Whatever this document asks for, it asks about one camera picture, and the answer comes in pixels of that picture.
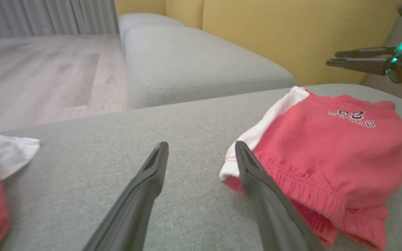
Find right gripper teal lights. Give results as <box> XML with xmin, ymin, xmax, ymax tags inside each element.
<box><xmin>326</xmin><ymin>36</ymin><xmax>402</xmax><ymax>85</ymax></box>

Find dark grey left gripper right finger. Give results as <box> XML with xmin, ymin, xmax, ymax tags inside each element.
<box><xmin>235</xmin><ymin>141</ymin><xmax>323</xmax><ymax>251</ymax></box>

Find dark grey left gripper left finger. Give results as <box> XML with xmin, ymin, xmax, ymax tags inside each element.
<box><xmin>82</xmin><ymin>142</ymin><xmax>169</xmax><ymax>251</ymax></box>

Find red shorts with letter print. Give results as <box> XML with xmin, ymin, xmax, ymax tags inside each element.
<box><xmin>219</xmin><ymin>86</ymin><xmax>402</xmax><ymax>251</ymax></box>

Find grey and yellow sofa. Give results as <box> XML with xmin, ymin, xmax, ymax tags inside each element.
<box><xmin>0</xmin><ymin>84</ymin><xmax>402</xmax><ymax>251</ymax></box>

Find grey sofa seat cushion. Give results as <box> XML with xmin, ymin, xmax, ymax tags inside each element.
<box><xmin>124</xmin><ymin>25</ymin><xmax>296</xmax><ymax>110</ymax></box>
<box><xmin>118</xmin><ymin>13</ymin><xmax>186</xmax><ymax>53</ymax></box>

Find grey pleated curtain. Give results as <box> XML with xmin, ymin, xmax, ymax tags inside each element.
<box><xmin>0</xmin><ymin>0</ymin><xmax>118</xmax><ymax>39</ymax></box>

